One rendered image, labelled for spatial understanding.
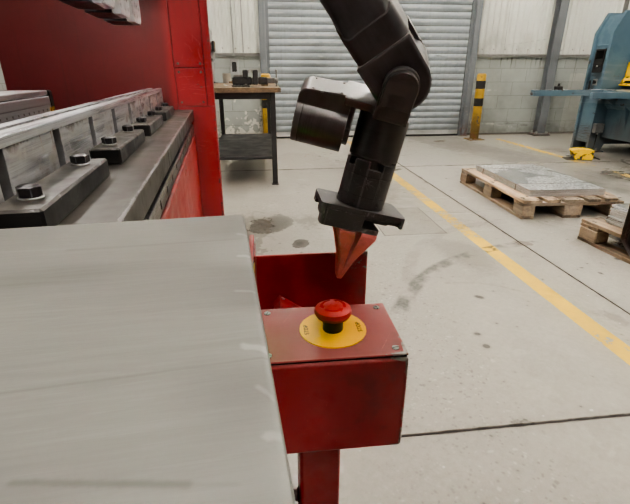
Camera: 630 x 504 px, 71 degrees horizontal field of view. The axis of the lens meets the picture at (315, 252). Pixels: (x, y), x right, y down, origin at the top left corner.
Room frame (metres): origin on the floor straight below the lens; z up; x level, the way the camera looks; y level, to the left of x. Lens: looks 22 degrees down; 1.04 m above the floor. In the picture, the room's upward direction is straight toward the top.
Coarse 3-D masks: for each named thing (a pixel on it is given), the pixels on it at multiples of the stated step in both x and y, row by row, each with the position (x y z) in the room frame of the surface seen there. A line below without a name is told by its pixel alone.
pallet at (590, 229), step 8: (584, 224) 2.72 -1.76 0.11; (592, 224) 2.66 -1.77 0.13; (600, 224) 2.63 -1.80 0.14; (608, 224) 2.63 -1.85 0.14; (584, 232) 2.70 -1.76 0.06; (592, 232) 2.64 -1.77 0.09; (600, 232) 2.61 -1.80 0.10; (608, 232) 2.53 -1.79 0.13; (616, 232) 2.48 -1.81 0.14; (584, 240) 2.69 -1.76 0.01; (592, 240) 2.62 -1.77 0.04; (600, 240) 2.61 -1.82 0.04; (600, 248) 2.55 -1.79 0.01; (608, 248) 2.52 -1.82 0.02; (616, 248) 2.52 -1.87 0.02; (616, 256) 2.43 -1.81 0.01; (624, 256) 2.40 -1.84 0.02
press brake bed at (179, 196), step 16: (192, 128) 1.98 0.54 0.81; (192, 144) 1.87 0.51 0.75; (176, 160) 1.19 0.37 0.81; (192, 160) 1.78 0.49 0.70; (176, 176) 1.14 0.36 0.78; (192, 176) 1.69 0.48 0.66; (160, 192) 0.85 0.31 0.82; (176, 192) 1.09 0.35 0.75; (192, 192) 1.61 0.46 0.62; (160, 208) 0.81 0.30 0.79; (176, 208) 1.05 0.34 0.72; (192, 208) 1.53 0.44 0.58
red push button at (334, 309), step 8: (320, 304) 0.41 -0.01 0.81; (328, 304) 0.41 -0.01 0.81; (336, 304) 0.41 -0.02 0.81; (344, 304) 0.41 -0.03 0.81; (320, 312) 0.40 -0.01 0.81; (328, 312) 0.39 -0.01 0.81; (336, 312) 0.39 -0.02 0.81; (344, 312) 0.40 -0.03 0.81; (320, 320) 0.40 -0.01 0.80; (328, 320) 0.39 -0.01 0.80; (336, 320) 0.39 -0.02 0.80; (344, 320) 0.39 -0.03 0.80; (328, 328) 0.40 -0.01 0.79; (336, 328) 0.40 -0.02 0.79
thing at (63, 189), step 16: (96, 160) 0.71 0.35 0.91; (48, 176) 0.59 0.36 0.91; (64, 176) 0.59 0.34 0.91; (80, 176) 0.59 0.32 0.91; (96, 176) 0.65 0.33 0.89; (48, 192) 0.51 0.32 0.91; (64, 192) 0.52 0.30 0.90; (80, 192) 0.57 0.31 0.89; (0, 208) 0.44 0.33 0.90; (16, 208) 0.44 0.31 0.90; (32, 208) 0.44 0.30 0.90; (48, 208) 0.46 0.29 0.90; (64, 208) 0.50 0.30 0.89; (0, 224) 0.43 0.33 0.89; (16, 224) 0.43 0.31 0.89; (32, 224) 0.44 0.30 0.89; (48, 224) 0.45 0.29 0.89
